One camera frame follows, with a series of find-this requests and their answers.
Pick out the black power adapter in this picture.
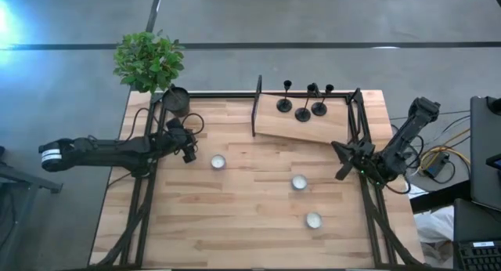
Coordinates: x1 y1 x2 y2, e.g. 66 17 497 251
426 153 451 179

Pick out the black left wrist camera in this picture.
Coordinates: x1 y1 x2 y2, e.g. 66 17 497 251
166 117 187 133

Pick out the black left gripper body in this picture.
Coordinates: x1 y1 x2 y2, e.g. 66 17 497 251
171 128 196 150

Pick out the black metal candlestick holder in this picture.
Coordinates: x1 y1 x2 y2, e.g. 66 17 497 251
311 84 335 117
276 79 294 114
294 82 319 123

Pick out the black metal rig frame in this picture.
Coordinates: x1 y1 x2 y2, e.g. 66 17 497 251
88 89 427 270

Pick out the black keyboard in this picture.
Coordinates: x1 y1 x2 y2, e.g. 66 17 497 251
453 239 501 271

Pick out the green potted plant black pot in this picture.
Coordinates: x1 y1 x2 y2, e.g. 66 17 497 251
112 30 192 118

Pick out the pink patterned candle tin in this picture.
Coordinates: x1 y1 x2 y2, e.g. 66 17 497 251
210 154 227 170

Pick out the black equipment case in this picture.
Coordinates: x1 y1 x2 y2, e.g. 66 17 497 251
452 198 501 243

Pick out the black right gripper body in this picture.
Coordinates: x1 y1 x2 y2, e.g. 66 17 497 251
351 140 379 174

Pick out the white plastic bag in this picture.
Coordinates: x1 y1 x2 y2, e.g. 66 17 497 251
413 206 457 264

